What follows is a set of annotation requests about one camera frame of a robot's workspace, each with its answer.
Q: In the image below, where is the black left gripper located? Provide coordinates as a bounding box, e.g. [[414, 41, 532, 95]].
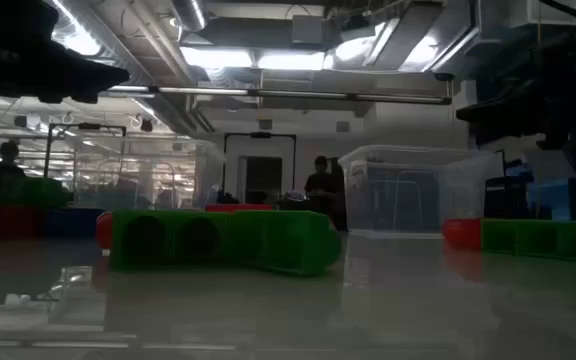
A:
[[0, 0, 131, 105]]

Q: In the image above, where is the long green toy block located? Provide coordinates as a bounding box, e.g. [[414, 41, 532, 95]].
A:
[[480, 218, 576, 265]]

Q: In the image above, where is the blue toy block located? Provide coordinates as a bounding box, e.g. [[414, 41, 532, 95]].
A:
[[42, 207, 105, 239]]

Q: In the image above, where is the clear plastic bin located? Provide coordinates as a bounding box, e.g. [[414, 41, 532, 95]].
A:
[[70, 135, 225, 211], [338, 144, 495, 237]]

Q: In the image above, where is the person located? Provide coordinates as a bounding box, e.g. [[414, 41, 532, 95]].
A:
[[0, 140, 28, 202], [303, 155, 342, 216]]

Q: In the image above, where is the ceiling light panel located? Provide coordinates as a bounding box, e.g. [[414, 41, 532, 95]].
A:
[[180, 46, 255, 70], [256, 51, 327, 72]]

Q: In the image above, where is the long ceiling pipe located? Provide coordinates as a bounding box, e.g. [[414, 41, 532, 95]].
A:
[[100, 85, 453, 105]]

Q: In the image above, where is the silver ceiling duct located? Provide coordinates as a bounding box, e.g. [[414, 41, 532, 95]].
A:
[[170, 0, 210, 32]]

